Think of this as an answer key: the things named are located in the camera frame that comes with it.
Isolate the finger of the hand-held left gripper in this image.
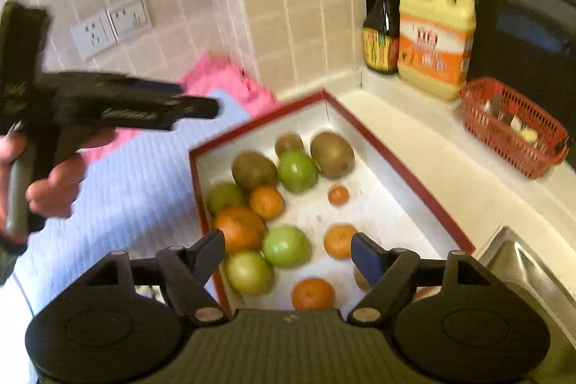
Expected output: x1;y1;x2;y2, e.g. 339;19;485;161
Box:
130;78;186;98
104;95;220;131

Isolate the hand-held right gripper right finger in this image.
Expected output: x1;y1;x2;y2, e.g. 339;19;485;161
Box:
350;231;496;326

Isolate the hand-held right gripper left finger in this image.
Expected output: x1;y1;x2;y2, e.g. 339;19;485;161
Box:
78;229;233;326

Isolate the kiwi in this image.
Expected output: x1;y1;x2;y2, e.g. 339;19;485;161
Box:
231;151;278;192
274;133;305;157
310;132;355;180
353;268;371;293

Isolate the orange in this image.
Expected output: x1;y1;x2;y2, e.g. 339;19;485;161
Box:
291;278;336;311
323;224;358;260
249;185;286;220
213;206;267;254

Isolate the yellowish round fruit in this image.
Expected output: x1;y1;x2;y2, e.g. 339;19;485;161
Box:
225;250;275;296

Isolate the green apple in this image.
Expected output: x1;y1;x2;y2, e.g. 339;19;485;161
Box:
262;225;312;268
207;184;247;216
276;150;319;193

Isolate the red box with white inside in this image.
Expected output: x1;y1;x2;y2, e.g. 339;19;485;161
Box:
188;89;476;318

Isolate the small tangerine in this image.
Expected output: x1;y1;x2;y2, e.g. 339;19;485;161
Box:
328;185;350;206

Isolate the person's left hand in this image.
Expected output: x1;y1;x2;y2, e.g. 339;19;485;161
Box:
0;127;119;238

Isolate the pink cloth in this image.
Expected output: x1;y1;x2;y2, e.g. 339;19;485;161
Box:
78;51;280;164

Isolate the blue quilted mat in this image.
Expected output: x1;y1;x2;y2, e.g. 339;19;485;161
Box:
13;89;253;315

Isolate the steel sink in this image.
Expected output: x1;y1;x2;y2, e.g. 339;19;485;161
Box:
476;224;576;369

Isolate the red plastic basket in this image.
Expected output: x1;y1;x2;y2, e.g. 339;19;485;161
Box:
460;77;570;180

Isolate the dark soy sauce bottle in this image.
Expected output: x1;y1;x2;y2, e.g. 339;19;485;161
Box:
362;0;401;75

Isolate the yellow detergent jug with pump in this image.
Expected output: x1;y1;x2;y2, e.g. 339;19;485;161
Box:
397;0;477;101

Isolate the dark kitchen appliance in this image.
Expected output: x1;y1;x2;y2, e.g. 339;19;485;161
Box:
477;0;576;162

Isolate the white wall socket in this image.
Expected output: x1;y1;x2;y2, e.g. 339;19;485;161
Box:
105;0;153;43
71;13;118;61

